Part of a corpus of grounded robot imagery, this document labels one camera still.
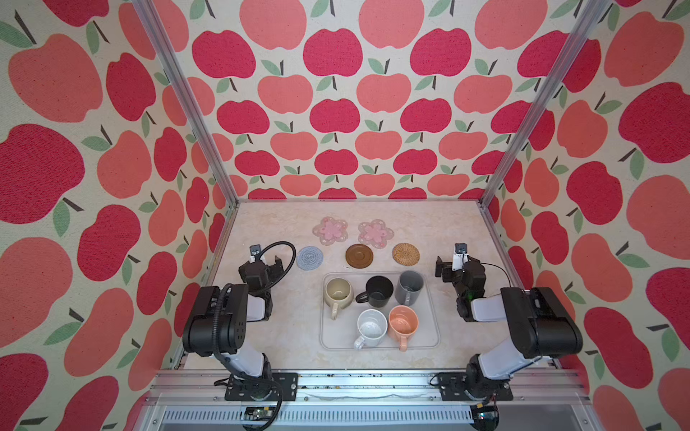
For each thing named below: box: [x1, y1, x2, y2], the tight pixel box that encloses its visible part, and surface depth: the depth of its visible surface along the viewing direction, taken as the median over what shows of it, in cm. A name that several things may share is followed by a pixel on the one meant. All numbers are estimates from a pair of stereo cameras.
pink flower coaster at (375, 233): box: [357, 219, 395, 249], surface depth 113 cm
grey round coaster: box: [295, 246, 325, 273], surface depth 104 cm
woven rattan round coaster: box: [391, 242, 421, 267], surface depth 104 cm
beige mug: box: [324, 277, 354, 321], surface depth 86 cm
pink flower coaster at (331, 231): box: [312, 216, 349, 247], surface depth 113 cm
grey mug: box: [394, 270, 425, 307], surface depth 86 cm
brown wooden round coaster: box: [345, 243, 374, 269], surface depth 104 cm
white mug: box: [353, 307, 389, 351], surface depth 80 cm
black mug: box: [355, 275, 395, 308], surface depth 87 cm
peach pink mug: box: [388, 304, 420, 352], surface depth 82 cm
